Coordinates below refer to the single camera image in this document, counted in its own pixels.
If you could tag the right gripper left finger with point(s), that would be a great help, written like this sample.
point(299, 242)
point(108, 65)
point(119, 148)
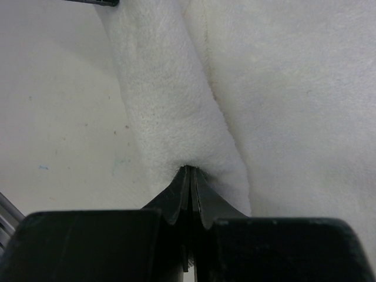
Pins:
point(149, 244)

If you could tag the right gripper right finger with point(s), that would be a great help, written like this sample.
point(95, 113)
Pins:
point(229, 246)

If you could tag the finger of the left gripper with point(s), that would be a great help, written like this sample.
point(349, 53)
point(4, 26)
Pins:
point(98, 2)

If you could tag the white towel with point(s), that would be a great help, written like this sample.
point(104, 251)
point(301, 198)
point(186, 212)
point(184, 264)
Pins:
point(275, 100)

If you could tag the aluminium rail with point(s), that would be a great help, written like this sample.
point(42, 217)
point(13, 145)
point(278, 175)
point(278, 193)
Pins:
point(10, 217)

